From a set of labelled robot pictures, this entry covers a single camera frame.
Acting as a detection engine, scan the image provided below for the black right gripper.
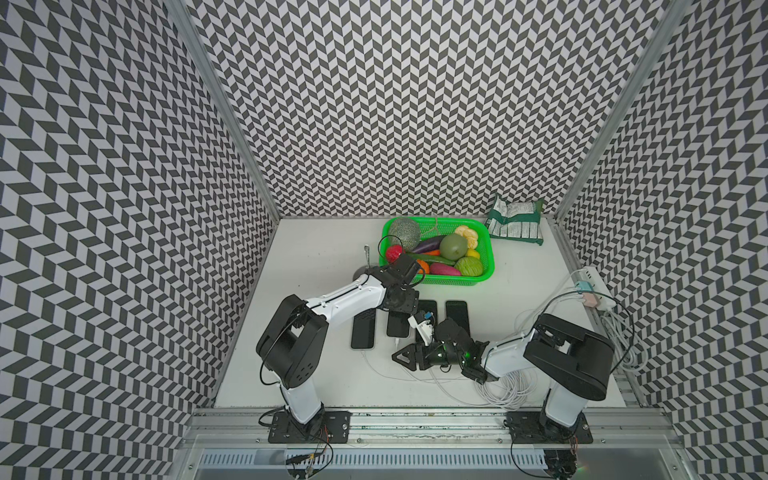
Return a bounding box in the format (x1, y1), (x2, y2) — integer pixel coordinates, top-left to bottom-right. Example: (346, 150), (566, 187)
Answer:
(391, 339), (464, 373)

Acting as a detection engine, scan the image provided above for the white charging cable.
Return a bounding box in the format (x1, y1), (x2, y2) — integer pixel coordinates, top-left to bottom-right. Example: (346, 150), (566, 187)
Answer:
(359, 339), (481, 409)

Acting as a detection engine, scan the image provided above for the black phone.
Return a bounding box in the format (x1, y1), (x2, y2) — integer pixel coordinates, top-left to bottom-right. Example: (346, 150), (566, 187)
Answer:
(445, 300), (471, 335)
(418, 300), (438, 330)
(350, 308), (376, 350)
(386, 311), (410, 339)

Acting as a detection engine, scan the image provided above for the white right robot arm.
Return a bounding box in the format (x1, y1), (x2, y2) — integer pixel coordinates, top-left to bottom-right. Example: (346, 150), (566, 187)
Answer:
(391, 313), (615, 433)

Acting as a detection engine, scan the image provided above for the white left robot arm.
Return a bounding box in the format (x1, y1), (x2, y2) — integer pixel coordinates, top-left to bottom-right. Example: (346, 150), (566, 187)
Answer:
(255, 254), (426, 426)

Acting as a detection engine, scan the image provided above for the red toy fruit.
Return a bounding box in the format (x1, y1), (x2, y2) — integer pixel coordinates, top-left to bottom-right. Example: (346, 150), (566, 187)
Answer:
(385, 244), (404, 264)

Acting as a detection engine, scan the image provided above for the orange toy pumpkin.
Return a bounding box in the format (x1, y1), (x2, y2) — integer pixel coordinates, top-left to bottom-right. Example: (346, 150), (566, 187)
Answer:
(417, 260), (430, 275)

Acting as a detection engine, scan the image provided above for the green toy cucumber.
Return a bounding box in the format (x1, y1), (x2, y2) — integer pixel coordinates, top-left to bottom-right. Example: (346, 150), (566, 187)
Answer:
(411, 253), (456, 266)

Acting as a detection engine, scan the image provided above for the magenta toy sweet potato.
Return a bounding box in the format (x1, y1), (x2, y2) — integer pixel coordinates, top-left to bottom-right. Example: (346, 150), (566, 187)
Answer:
(429, 263), (461, 276)

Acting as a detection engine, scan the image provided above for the green netted melon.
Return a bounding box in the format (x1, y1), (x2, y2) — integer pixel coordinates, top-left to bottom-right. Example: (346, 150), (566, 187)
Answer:
(387, 217), (421, 251)

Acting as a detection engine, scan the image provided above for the purple toy eggplant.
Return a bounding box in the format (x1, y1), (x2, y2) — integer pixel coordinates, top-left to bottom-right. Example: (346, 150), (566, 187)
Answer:
(411, 235), (445, 254)

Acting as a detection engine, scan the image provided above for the green plastic basket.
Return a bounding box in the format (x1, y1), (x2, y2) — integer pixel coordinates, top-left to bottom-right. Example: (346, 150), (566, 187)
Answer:
(377, 216), (495, 286)

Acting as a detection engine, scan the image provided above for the green toy apple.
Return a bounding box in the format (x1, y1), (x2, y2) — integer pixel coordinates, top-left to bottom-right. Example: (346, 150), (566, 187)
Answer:
(439, 233), (468, 261)

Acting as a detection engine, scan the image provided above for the light green toy gourd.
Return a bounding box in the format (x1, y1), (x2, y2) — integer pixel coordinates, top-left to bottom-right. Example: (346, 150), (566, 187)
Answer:
(454, 256), (484, 278)

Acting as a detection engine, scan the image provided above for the green white snack bag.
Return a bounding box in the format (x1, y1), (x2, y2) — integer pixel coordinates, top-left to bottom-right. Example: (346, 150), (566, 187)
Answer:
(485, 194), (545, 245)

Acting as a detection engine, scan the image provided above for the white power strip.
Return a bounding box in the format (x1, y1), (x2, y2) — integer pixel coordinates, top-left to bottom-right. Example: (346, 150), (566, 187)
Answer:
(582, 266), (617, 312)

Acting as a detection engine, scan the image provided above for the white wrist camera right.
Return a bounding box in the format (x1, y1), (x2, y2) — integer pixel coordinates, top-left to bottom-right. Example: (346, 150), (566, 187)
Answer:
(408, 311), (434, 346)

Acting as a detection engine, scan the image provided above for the coiled white cable bundle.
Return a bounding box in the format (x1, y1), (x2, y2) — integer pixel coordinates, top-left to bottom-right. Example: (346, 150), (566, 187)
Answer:
(473, 369), (539, 410)

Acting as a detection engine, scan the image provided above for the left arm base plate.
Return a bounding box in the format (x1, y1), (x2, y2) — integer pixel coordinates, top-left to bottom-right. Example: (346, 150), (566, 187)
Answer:
(268, 410), (352, 445)

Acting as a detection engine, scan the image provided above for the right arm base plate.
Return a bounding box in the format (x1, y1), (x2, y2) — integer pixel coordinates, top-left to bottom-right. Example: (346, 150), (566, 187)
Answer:
(504, 410), (594, 446)

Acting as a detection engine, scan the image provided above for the aluminium front rail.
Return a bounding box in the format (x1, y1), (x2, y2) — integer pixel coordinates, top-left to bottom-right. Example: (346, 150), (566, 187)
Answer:
(181, 407), (683, 449)

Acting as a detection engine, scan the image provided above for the aluminium corner post left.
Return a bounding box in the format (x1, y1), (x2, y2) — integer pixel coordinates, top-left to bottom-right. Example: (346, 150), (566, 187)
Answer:
(165, 0), (281, 222)

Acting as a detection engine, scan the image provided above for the aluminium corner post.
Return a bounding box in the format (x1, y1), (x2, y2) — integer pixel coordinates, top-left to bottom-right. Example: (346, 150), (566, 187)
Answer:
(554, 0), (692, 223)
(165, 0), (281, 222)

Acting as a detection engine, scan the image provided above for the aluminium corner post right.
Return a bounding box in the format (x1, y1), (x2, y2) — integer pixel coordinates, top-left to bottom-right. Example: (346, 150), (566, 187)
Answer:
(554, 0), (692, 223)

